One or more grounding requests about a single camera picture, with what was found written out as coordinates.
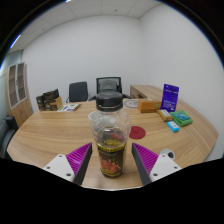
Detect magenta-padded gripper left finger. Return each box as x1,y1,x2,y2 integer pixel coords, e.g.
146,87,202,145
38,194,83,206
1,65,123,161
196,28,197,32
42,142,93,186

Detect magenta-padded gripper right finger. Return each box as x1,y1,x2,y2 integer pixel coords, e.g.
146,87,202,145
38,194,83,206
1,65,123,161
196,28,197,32
131,142,183,186

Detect clear black-capped drink bottle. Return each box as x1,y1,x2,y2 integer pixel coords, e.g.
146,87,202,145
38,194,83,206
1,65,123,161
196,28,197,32
87,91,132,179

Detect flat round red coaster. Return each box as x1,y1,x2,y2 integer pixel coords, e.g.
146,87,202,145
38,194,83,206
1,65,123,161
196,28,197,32
128,125,147,140

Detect small blue white box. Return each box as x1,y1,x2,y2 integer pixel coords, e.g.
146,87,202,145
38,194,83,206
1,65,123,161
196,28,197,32
166,120,181,133

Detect green folded cloth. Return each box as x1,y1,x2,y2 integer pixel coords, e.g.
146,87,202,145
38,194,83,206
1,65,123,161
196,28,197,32
169,110,194,127

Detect white and green leaflet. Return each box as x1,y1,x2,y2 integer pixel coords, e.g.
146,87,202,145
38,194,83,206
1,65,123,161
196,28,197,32
57,103,81,113

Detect orange-brown cardboard box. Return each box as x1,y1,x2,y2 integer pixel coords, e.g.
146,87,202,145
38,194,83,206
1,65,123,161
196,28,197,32
137,98,162,114

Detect teal flat packet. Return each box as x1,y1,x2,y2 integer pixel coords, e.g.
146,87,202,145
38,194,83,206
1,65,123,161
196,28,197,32
173,112,191,122

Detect purple standing packet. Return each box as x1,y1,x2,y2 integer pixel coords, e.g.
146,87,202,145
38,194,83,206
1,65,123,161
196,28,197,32
160,83,180,113

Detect dark boxes in wooden holder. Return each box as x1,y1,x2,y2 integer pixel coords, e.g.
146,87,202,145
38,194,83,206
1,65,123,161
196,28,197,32
35,88,64,112

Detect black office chair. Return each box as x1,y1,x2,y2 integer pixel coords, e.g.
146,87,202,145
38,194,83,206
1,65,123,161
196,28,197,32
65,81,89,103

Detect dark padded chair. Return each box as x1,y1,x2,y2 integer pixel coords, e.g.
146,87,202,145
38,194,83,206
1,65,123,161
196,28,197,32
0,114,19,159

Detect grey mesh office chair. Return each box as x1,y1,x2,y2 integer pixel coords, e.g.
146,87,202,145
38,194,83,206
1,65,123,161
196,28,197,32
88,76,131,102

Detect wooden glass-door shelf cabinet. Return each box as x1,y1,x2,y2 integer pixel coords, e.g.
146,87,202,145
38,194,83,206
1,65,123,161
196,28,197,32
4,62,34,128

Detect ceiling light panel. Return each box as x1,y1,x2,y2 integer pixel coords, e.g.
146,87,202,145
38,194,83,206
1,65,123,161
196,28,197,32
9,34,22,50

